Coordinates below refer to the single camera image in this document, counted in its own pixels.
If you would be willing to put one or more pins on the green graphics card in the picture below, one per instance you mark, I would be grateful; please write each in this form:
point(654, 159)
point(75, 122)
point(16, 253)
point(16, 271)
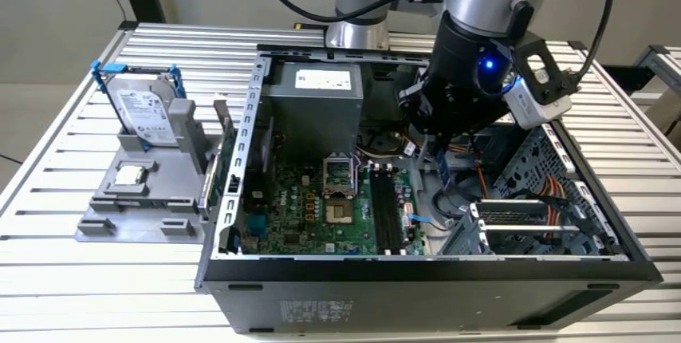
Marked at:
point(228, 147)

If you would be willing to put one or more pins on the small silver wrist bracket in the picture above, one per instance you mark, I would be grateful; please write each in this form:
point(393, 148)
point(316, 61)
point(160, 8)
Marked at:
point(412, 91)

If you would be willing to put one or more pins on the RAM slot white clips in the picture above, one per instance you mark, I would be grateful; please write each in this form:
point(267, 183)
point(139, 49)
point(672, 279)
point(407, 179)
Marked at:
point(381, 207)
point(396, 207)

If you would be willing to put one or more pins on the black PC case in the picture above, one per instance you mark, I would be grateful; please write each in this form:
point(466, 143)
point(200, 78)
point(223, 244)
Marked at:
point(372, 303)

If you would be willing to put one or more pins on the white box wrist camera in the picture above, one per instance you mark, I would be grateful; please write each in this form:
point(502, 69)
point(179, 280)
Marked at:
point(532, 111)

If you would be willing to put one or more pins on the grey perforated disk cage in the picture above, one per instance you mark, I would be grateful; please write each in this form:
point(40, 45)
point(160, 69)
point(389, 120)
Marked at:
point(510, 213)

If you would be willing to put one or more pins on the black case fan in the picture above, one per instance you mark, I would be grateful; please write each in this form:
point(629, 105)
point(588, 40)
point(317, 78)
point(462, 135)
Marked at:
point(264, 151)

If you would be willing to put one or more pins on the green motherboard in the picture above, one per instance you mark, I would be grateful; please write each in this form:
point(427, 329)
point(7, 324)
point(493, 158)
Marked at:
point(297, 223)

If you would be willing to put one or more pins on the grey parts rack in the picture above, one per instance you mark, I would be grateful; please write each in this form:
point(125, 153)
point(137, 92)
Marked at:
point(169, 167)

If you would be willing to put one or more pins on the round black speaker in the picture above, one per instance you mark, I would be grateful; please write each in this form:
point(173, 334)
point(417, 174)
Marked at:
point(385, 141)

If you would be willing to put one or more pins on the silver CPU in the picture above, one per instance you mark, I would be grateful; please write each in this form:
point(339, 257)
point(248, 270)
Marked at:
point(129, 174)

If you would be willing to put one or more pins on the grey power supply unit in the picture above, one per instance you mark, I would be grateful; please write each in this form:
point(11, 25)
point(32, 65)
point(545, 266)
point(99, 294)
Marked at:
point(313, 119)

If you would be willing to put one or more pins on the silver metal disk bay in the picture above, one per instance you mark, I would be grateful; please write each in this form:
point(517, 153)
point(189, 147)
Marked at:
point(423, 155)

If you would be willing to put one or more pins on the aluminium side table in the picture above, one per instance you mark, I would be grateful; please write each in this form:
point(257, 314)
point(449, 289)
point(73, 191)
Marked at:
point(660, 57)

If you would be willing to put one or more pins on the hard disk in blue carrier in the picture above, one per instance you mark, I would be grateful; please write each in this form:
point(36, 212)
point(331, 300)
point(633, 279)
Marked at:
point(140, 107)

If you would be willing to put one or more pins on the black camera bracket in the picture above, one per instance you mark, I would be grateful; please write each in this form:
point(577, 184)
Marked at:
point(556, 88)

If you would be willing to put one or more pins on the CPU socket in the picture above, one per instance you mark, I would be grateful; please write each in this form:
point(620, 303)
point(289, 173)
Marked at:
point(339, 212)

